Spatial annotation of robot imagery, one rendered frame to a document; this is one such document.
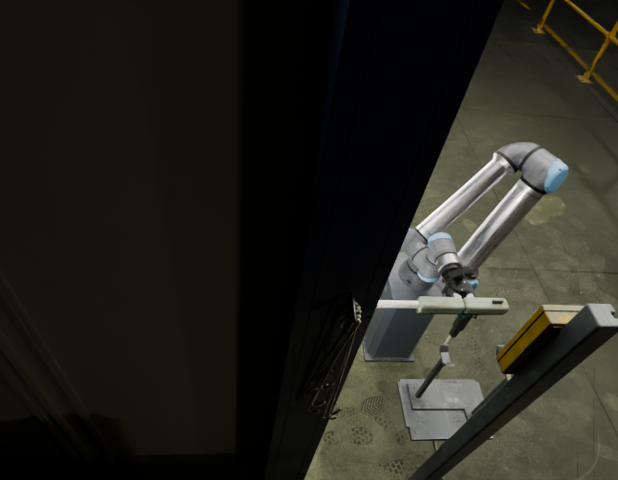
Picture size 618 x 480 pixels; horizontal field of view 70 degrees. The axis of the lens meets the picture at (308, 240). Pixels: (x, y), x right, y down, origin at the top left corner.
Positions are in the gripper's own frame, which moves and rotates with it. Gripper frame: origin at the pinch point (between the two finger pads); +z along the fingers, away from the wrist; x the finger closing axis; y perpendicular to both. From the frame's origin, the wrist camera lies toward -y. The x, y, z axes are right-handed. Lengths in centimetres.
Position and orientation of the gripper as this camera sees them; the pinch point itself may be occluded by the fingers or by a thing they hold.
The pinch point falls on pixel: (468, 312)
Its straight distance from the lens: 162.3
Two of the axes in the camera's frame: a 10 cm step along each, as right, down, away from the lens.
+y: -1.3, 6.8, 7.2
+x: -9.9, -0.4, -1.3
